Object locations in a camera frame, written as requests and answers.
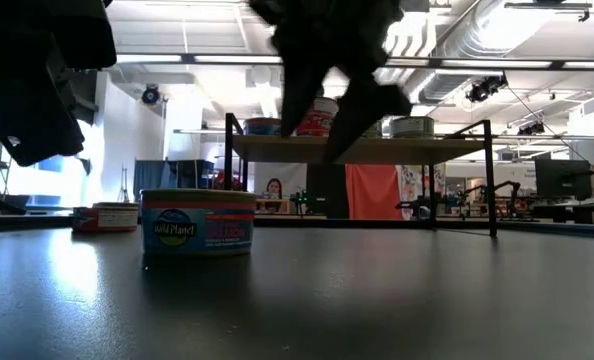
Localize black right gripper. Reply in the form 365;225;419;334
249;0;414;164

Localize gold-lidded albacore tuna can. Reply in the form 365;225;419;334
389;115;436;140

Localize wooden shelf with black legs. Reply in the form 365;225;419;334
224;112;499;239

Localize white cloth backdrop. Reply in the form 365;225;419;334
253;162;308;199

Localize black panel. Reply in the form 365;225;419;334
305;163;348;220

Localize white ceiling pipes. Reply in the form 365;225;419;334
386;19;431;114

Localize red cloth banner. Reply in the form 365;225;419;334
345;164;404;221

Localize person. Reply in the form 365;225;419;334
264;177;284;201

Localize black beam with light strips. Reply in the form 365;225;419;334
111;52;594;71

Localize colourful poster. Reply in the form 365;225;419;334
400;164;436;204

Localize wooden workbench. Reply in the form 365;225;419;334
255;198;292;215

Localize thin ceiling light strip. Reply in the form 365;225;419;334
172;128;246;136

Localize blue partition screen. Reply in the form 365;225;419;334
133;159;216;191

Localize black ceiling spotlights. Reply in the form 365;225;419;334
465;73;509;105

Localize small black ceiling device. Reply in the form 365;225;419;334
516;121;547;136

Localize ceiling track light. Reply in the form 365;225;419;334
504;1;594;12

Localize black monitor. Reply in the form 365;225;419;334
534;158;593;202

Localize dark desk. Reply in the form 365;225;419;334
529;201;594;225

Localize silver ventilation duct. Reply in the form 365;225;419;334
419;0;548;105

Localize round black wall device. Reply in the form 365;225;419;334
141;83;162;106

